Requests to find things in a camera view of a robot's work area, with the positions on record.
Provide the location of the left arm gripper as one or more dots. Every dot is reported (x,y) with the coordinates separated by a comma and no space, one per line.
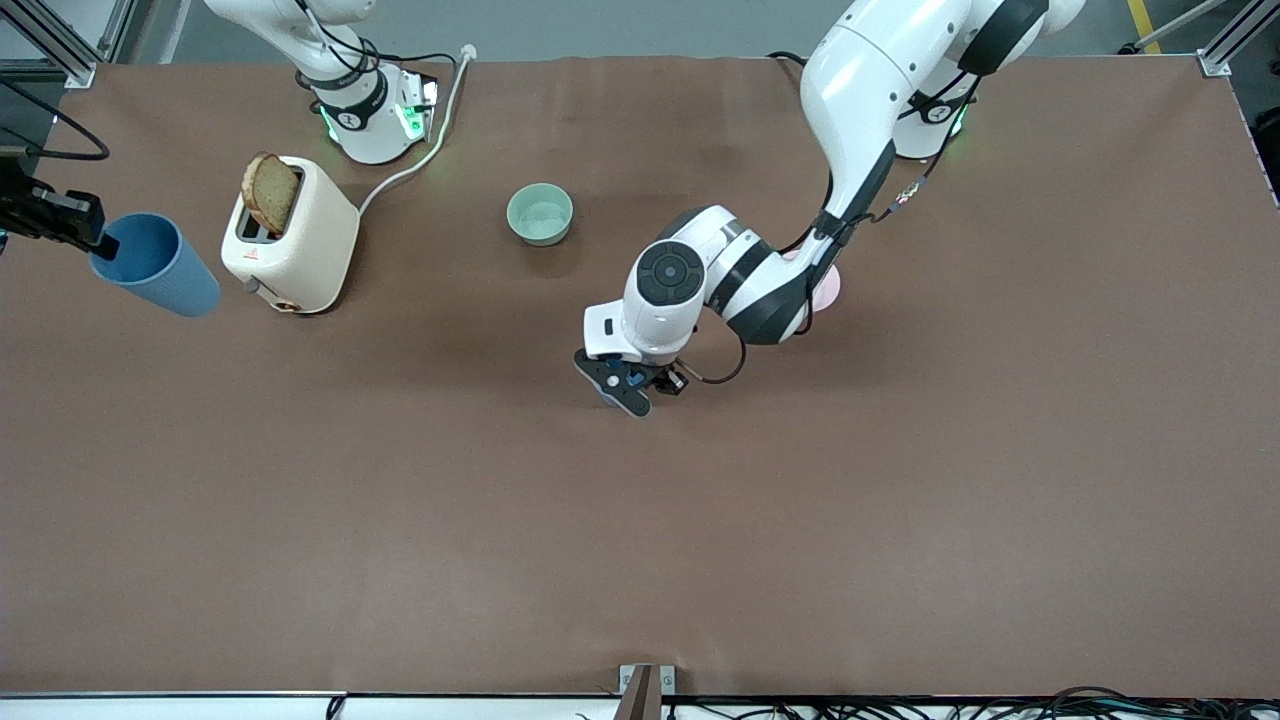
(663,376)

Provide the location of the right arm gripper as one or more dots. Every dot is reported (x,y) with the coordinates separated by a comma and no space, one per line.
(38,214)

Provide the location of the blue plastic cup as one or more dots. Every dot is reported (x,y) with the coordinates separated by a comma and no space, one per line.
(633,379)
(170,275)

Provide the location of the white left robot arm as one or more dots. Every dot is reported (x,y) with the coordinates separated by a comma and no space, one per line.
(860,90)

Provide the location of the brown table cover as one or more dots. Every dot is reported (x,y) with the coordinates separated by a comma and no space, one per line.
(640,520)

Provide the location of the green bowl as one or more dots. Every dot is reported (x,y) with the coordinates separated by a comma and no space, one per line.
(540,215)

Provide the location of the brown bread slice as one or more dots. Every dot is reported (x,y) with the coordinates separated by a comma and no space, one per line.
(270,195)

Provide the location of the pink bowl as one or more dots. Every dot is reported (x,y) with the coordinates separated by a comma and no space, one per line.
(830,290)

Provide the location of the cream white toaster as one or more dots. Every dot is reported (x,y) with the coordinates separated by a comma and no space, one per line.
(310,240)

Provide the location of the grey metal rod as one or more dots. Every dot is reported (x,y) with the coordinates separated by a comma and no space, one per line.
(1160,33)

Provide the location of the aluminium frame profile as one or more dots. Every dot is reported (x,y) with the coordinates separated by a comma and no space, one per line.
(75,70)
(1215,62)

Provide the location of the metal table edge bracket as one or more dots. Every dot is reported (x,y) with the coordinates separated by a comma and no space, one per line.
(645,695)

